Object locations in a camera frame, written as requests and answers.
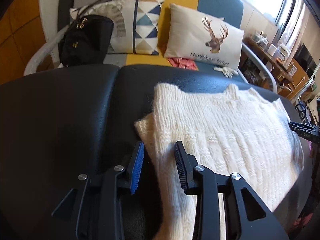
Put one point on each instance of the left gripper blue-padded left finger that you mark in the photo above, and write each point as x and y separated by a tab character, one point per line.
89	206

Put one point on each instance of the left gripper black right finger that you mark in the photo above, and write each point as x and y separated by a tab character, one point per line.
246	215

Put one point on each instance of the cream knitted sweater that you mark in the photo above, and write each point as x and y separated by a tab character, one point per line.
233	131

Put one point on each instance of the wooden side table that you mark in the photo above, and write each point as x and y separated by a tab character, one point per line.
279	73

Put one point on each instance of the black monitor screen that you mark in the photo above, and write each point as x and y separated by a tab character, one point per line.
305	60

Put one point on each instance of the white glove on sofa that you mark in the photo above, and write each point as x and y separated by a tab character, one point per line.
226	71

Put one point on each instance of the red patterned cloth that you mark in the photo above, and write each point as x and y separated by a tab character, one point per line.
182	63

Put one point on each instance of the deer print cushion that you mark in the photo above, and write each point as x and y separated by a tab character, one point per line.
203	38

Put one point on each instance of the black handbag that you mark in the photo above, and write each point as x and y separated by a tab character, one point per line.
87	39

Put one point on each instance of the geometric triangle pattern cushion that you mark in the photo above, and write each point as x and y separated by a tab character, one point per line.
135	24

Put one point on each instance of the black rolled mat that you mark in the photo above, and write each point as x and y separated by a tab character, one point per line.
63	17

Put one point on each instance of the grey yellow blue sofa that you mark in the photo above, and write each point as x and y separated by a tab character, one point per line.
228	10

